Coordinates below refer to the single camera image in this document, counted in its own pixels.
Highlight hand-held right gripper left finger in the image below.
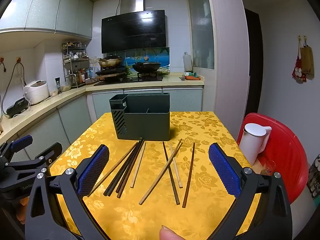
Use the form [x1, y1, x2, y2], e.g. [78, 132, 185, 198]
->
[25, 144, 110, 240]

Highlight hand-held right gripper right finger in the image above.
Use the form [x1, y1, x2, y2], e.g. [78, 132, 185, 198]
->
[208, 142, 293, 240]

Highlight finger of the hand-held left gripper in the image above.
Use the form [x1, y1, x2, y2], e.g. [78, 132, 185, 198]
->
[0, 134, 33, 164]
[5, 142, 63, 180]

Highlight dark brown chopstick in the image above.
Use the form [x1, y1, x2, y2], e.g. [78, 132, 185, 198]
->
[182, 142, 196, 209]
[116, 141, 146, 198]
[162, 141, 180, 205]

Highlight light wooden chopstick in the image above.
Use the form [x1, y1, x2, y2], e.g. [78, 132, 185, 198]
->
[130, 143, 147, 189]

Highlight pale wooden chopstick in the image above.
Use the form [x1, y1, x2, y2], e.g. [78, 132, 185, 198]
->
[169, 142, 183, 189]

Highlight dark green utensil holder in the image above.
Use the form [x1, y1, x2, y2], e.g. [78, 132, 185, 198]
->
[109, 92, 171, 140]

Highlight person's left hand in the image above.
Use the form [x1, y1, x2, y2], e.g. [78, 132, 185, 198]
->
[15, 196, 29, 224]

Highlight person's right hand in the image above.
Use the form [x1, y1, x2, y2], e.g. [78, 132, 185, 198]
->
[159, 225, 185, 240]

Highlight black sandwich maker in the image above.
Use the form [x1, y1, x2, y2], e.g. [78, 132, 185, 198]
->
[6, 99, 30, 117]

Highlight white kettle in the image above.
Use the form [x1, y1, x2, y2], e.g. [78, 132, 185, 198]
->
[239, 123, 272, 165]

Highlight clear drinking glass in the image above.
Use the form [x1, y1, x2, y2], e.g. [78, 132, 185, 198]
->
[260, 159, 277, 177]

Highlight white rice cooker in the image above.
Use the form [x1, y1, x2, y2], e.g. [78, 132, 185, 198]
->
[24, 80, 50, 105]

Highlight beige kitchen countertop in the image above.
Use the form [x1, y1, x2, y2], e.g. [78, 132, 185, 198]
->
[0, 74, 205, 140]

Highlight red plastic stool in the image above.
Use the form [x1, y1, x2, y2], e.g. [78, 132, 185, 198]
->
[236, 112, 308, 204]

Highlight yellow floral tablecloth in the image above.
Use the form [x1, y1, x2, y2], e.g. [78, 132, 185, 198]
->
[49, 111, 262, 240]

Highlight clear plastic jug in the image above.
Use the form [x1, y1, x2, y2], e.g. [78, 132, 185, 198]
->
[89, 62, 99, 78]

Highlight wooden board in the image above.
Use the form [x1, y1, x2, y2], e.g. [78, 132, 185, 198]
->
[96, 74, 126, 81]

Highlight metal spice rack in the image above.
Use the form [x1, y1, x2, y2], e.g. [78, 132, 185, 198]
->
[62, 41, 90, 85]

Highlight black gas stove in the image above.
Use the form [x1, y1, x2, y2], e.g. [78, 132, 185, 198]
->
[94, 74, 163, 87]

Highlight golden frying pan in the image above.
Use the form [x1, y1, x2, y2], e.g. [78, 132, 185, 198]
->
[98, 55, 125, 68]

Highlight black wok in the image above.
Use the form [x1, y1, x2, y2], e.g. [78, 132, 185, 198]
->
[132, 61, 162, 73]

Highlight red printed hanging bag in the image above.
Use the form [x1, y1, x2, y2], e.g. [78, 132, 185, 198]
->
[292, 40, 307, 83]

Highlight blue seascape tile mural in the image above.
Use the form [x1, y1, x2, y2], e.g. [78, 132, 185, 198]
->
[106, 47, 170, 77]

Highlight brown hanging bag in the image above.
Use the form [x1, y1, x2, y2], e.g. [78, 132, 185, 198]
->
[300, 41, 315, 75]

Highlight frosted glass window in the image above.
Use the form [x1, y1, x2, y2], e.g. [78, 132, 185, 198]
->
[187, 0, 215, 70]

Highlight black range hood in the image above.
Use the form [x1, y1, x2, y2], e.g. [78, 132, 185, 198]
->
[101, 10, 167, 54]

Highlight steel hood chimney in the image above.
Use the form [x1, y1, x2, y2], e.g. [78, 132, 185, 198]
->
[119, 0, 145, 14]

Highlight black power cable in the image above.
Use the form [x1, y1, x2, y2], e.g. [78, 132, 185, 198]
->
[0, 61, 25, 115]

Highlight black wire basket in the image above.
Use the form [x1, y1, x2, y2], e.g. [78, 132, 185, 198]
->
[307, 155, 320, 200]

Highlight pale green wall cabinets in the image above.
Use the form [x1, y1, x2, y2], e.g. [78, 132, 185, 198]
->
[0, 0, 93, 40]

